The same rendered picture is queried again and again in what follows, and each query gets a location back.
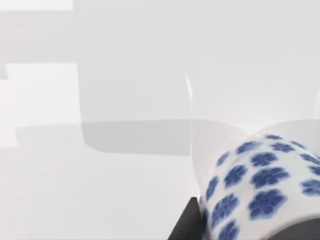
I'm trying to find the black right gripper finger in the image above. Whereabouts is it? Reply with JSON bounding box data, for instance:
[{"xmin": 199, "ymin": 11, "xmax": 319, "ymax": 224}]
[{"xmin": 166, "ymin": 196, "xmax": 202, "ymax": 240}]

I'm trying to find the white cup with blue flowers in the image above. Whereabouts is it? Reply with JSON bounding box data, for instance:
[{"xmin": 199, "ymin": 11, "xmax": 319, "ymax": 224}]
[{"xmin": 190, "ymin": 119, "xmax": 320, "ymax": 240}]

